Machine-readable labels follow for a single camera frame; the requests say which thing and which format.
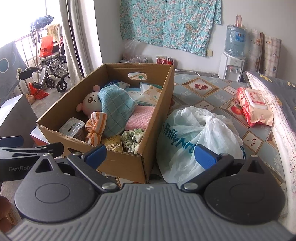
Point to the red wet wipes pack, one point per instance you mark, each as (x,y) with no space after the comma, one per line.
(255,109)

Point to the red small items on table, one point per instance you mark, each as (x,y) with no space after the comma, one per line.
(164,60)

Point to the white panda plush toy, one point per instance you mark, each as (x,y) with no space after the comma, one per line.
(91,102)

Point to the pink folded cloth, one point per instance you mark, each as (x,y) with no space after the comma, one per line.
(140,118)

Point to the patterned table cloth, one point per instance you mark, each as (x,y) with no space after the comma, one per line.
(219,97)

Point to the white plastic shopping bag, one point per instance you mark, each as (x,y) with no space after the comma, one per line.
(182,131)

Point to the grey curtain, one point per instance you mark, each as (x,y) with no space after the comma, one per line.
(80,37)

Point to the wheelchair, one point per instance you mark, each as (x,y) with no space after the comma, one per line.
(51,72)

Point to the dark folded quilt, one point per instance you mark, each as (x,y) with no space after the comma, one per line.
(280,95)

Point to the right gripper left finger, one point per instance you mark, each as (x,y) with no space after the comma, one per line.
(86,164)

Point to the green white scrunchie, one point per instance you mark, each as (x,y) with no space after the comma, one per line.
(131,140)

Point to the teal floral wall cloth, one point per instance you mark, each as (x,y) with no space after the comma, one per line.
(182,25)

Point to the clear plastic bag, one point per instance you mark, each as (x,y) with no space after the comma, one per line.
(133,51)

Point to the white yogurt cup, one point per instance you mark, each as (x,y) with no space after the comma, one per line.
(73,128)

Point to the gold tissue pack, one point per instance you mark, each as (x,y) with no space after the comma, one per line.
(113,143)

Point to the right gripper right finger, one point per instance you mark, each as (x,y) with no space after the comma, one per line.
(214,165)

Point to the light blue checked towel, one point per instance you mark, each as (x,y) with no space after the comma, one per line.
(119,106)

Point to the pink cup on jug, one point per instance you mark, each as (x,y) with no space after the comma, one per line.
(238,22)

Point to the orange striped cloth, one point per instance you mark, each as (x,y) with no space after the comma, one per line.
(95,127)

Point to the rolled checked mats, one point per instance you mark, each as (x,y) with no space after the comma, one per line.
(263,53)

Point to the brown cardboard box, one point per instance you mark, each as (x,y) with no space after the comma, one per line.
(133,167)

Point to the white tissue packs in box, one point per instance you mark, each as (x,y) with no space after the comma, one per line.
(145,95)

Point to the red bag on floor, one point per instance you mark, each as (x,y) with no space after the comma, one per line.
(37,93)

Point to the blue water jug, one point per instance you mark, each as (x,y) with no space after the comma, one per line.
(235,41)

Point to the red plastic bag hanging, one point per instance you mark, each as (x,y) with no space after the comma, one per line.
(46,46)

